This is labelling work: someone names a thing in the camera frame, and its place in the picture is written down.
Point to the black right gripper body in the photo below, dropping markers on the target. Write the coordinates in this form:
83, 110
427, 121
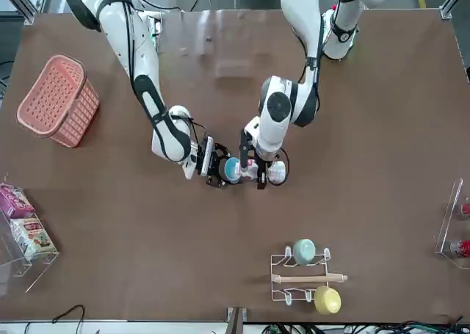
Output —
216, 165

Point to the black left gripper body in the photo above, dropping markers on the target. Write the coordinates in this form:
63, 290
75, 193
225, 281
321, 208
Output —
245, 147

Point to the light blue ceramic cup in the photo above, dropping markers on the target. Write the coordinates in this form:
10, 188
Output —
232, 169

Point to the white juice bottle red label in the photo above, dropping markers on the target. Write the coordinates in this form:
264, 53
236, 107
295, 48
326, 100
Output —
277, 172

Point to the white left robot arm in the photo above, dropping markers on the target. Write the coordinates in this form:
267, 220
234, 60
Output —
304, 18

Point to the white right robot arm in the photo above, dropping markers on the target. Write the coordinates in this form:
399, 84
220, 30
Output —
143, 55

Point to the mint green cup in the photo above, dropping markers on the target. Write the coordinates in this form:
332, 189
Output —
304, 251

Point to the pale yellow cup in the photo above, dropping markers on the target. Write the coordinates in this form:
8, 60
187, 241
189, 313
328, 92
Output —
327, 300

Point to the clear acrylic bottle shelf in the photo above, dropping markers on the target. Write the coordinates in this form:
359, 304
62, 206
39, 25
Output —
449, 209

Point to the red cola bottle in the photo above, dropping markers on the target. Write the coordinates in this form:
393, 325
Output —
464, 211
459, 248

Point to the pink plastic basket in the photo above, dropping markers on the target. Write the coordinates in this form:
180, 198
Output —
51, 91

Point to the cream green snack packet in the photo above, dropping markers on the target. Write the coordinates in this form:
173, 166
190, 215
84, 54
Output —
33, 238

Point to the pink purple snack packet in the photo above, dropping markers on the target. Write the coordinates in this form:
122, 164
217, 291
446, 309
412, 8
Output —
16, 202

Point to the clear acrylic snack shelf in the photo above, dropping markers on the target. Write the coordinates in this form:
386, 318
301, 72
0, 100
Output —
22, 268

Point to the aluminium frame post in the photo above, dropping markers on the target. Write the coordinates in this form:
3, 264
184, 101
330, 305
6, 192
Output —
236, 321

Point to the aluminium table edge rail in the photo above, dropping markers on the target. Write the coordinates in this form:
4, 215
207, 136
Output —
445, 12

